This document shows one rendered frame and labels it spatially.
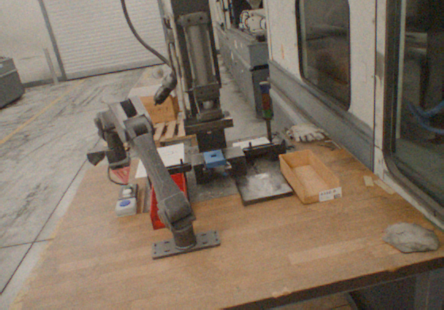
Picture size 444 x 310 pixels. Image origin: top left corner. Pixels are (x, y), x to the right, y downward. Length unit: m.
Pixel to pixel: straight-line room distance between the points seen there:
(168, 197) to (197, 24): 0.57
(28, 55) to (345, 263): 10.96
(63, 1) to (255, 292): 10.37
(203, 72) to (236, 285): 0.70
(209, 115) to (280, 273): 0.60
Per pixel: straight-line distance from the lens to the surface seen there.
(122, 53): 10.65
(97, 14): 10.69
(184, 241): 1.03
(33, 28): 11.29
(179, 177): 1.35
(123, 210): 1.28
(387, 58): 1.22
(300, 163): 1.39
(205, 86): 1.24
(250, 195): 1.21
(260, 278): 0.93
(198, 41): 1.22
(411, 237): 1.04
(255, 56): 4.37
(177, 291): 0.95
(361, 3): 1.50
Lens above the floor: 1.55
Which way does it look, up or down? 23 degrees down
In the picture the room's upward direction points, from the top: 9 degrees counter-clockwise
